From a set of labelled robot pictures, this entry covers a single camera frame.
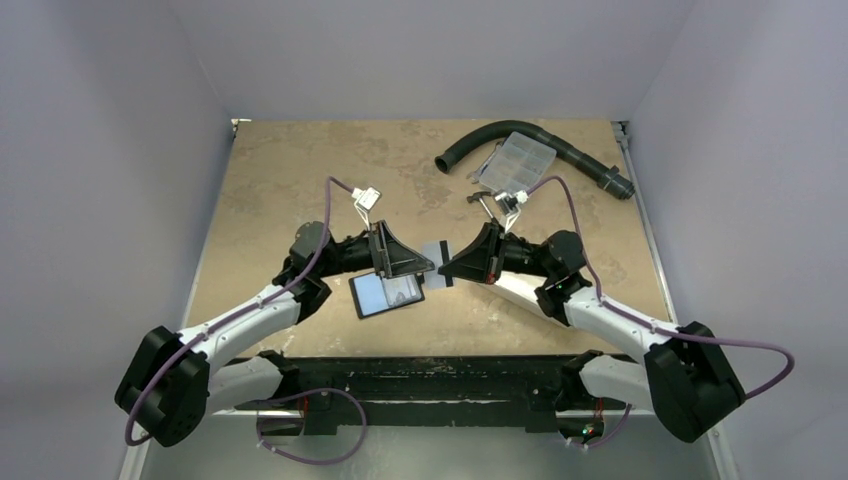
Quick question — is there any black leather card holder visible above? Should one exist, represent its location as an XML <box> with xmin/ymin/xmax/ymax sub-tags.
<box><xmin>348</xmin><ymin>273</ymin><xmax>425</xmax><ymax>319</ymax></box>

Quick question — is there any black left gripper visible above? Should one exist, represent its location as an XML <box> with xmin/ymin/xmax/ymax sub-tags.
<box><xmin>316</xmin><ymin>220</ymin><xmax>433</xmax><ymax>279</ymax></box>

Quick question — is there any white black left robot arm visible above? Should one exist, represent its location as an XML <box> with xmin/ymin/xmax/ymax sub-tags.
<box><xmin>115</xmin><ymin>220</ymin><xmax>435</xmax><ymax>447</ymax></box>

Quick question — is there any clear plastic compartment box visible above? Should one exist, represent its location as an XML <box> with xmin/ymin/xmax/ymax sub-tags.
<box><xmin>478</xmin><ymin>132</ymin><xmax>556</xmax><ymax>193</ymax></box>

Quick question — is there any grey corrugated drain hose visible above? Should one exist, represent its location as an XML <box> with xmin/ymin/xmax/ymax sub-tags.
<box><xmin>434</xmin><ymin>119</ymin><xmax>636</xmax><ymax>201</ymax></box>

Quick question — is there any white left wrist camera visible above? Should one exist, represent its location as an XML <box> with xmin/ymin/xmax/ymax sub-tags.
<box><xmin>351</xmin><ymin>187</ymin><xmax>382</xmax><ymax>213</ymax></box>

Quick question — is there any small black-handled hammer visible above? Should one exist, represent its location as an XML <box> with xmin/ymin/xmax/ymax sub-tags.
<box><xmin>466</xmin><ymin>191</ymin><xmax>501</xmax><ymax>225</ymax></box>

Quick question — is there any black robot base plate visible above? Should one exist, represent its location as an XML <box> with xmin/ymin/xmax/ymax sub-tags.
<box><xmin>206</xmin><ymin>350</ymin><xmax>626</xmax><ymax>435</ymax></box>

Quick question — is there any white magnetic stripe card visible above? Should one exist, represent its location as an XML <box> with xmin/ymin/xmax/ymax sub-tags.
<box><xmin>421</xmin><ymin>240</ymin><xmax>455</xmax><ymax>290</ymax></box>

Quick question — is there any aluminium frame rail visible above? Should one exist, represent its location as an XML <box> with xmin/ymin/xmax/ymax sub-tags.
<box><xmin>117</xmin><ymin>369</ymin><xmax>740</xmax><ymax>480</ymax></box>

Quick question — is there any silver open-end wrench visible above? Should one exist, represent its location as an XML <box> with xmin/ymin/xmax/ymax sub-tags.
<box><xmin>466</xmin><ymin>148</ymin><xmax>499</xmax><ymax>184</ymax></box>

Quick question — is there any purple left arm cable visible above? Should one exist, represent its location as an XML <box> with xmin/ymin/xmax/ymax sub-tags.
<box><xmin>124</xmin><ymin>176</ymin><xmax>368</xmax><ymax>466</ymax></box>

